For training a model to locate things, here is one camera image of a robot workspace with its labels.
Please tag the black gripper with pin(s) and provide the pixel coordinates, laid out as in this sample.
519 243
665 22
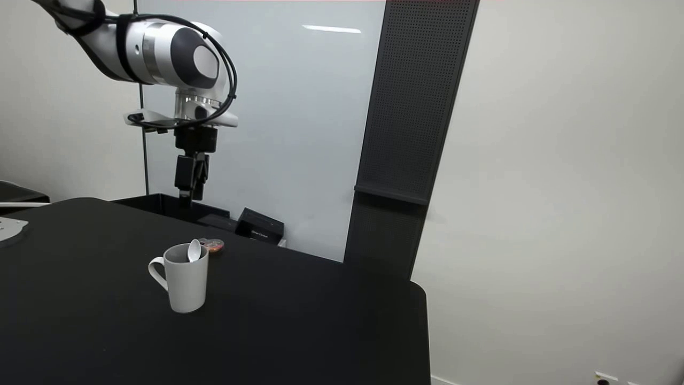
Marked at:
194 164

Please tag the white plastic spoon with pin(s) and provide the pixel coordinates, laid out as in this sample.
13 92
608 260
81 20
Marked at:
196 251

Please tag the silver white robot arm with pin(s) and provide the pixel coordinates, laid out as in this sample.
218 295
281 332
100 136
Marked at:
161 50

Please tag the grey ceramic mug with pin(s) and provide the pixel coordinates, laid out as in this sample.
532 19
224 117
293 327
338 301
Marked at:
185 283

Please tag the orange tape roll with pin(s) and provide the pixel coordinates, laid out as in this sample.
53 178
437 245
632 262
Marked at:
213 247

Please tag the small black box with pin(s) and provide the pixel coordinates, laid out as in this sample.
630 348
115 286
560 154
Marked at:
259 226

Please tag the large whiteboard panel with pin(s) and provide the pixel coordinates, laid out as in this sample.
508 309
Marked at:
305 80

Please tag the black vertical pillar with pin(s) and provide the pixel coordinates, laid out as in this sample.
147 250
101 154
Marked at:
419 62

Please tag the wrist camera mount plate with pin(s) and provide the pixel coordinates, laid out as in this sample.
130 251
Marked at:
153 120

